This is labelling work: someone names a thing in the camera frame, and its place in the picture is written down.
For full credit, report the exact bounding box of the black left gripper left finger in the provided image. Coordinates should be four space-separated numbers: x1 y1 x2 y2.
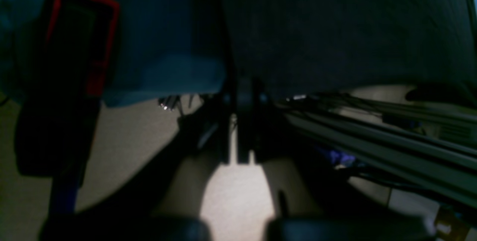
218 81 237 164

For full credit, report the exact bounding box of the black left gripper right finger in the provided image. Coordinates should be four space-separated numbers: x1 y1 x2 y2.
237 79 269 164

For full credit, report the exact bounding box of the dark grey T-shirt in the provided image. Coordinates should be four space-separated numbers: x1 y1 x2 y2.
186 0 477 104

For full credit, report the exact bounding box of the teal table cloth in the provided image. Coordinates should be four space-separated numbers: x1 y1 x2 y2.
1 0 225 107

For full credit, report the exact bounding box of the orange black clamp upper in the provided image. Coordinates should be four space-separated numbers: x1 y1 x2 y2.
14 0 120 177

